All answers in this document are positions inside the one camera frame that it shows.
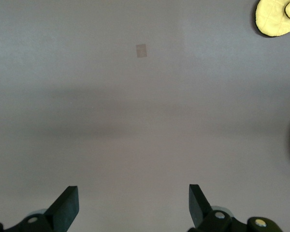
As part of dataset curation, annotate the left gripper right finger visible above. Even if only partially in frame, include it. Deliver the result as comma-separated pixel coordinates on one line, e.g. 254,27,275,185
187,184,285,232

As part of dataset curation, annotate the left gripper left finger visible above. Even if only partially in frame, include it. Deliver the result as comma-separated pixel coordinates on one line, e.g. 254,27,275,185
0,186,80,232

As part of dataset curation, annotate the small brown tape patch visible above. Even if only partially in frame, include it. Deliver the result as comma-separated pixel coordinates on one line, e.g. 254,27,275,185
136,44,147,58

